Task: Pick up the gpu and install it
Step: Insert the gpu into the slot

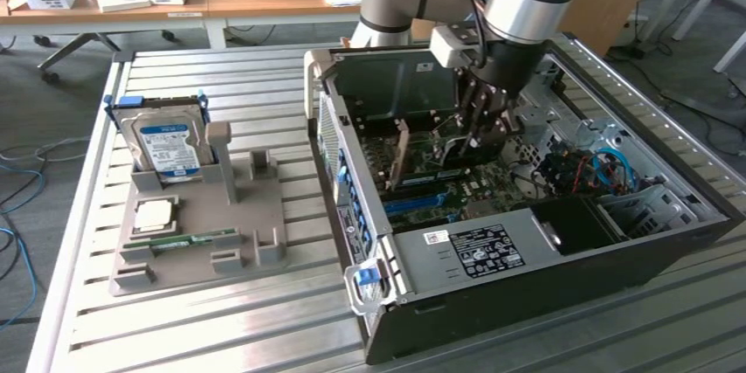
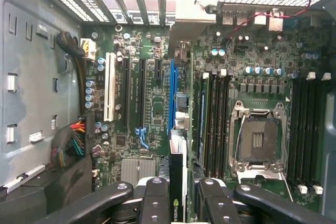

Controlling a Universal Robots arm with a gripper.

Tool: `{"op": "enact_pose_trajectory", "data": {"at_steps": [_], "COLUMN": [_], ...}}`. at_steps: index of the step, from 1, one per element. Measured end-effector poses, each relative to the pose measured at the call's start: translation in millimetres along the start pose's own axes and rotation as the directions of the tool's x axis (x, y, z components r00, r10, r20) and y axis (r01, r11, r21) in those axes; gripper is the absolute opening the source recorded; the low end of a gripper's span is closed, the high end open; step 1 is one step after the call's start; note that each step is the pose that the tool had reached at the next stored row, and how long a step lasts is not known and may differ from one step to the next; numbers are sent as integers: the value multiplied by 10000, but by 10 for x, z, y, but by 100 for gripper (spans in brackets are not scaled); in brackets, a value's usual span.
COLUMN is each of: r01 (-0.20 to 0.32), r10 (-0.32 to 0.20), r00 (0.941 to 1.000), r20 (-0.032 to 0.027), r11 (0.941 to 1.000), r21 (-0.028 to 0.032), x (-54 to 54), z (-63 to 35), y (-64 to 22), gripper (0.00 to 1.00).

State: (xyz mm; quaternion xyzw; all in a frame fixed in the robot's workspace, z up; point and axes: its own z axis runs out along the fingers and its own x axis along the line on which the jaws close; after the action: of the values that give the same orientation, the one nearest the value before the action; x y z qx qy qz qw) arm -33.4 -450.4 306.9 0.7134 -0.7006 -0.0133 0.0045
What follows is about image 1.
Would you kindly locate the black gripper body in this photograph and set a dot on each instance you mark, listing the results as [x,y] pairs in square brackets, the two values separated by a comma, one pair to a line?
[513,67]

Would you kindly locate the black graphics card silver bracket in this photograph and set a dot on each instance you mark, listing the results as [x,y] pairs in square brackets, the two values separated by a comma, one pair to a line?
[416,163]

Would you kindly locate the perforated metal drive cage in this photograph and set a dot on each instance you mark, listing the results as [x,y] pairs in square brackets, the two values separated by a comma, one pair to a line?
[542,128]

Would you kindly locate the green motherboard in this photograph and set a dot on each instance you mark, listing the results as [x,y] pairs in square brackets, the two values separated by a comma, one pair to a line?
[490,181]

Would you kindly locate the blue expansion slot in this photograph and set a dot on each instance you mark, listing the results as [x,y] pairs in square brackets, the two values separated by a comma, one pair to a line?
[414,205]

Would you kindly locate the blue card retainer clips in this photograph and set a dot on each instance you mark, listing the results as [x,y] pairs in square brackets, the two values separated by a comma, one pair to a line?
[343,176]

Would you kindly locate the grey metal disk bay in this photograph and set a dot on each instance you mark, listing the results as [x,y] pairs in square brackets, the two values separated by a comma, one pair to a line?
[653,211]

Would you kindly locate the grey power supply black label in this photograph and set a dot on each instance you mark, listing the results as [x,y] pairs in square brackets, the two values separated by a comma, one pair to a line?
[419,268]

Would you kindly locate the open grey black PC case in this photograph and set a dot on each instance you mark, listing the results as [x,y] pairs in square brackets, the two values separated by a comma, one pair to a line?
[525,303]

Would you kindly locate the blue case latch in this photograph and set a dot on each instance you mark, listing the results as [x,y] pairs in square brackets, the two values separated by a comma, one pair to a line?
[367,278]

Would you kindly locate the grey plastic parts rack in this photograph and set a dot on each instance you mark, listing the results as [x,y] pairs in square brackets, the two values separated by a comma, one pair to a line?
[198,259]

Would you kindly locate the green RAM stick white label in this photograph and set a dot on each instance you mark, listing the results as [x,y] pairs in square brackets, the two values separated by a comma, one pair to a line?
[175,241]

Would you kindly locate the silver CPU chip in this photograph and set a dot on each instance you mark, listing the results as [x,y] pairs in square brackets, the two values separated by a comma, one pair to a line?
[152,216]

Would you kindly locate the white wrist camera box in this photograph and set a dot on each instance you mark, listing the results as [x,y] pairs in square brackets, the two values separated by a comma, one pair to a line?
[451,50]

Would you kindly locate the hard disk with blue bracket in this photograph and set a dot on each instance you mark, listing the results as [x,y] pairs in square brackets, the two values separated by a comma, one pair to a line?
[166,146]

